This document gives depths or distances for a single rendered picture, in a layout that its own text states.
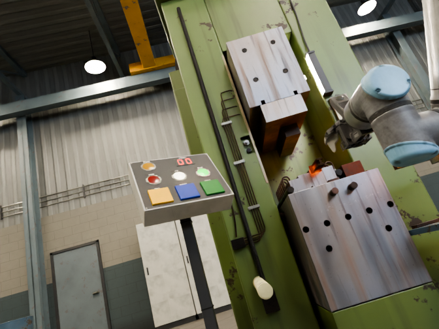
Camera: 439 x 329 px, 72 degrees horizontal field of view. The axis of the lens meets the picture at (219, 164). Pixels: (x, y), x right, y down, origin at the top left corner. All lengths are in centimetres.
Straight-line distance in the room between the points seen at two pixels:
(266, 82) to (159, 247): 543
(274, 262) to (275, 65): 93
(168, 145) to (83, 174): 217
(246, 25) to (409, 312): 157
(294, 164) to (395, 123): 120
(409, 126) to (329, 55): 116
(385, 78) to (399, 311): 86
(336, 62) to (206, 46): 72
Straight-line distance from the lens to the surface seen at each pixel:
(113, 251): 749
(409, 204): 162
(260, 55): 162
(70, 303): 774
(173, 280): 652
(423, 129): 74
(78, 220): 789
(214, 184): 116
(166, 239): 658
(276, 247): 142
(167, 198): 108
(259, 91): 150
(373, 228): 132
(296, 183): 133
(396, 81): 75
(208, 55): 181
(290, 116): 146
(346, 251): 127
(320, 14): 201
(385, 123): 73
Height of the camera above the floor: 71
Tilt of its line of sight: 19 degrees up
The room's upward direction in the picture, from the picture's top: 17 degrees counter-clockwise
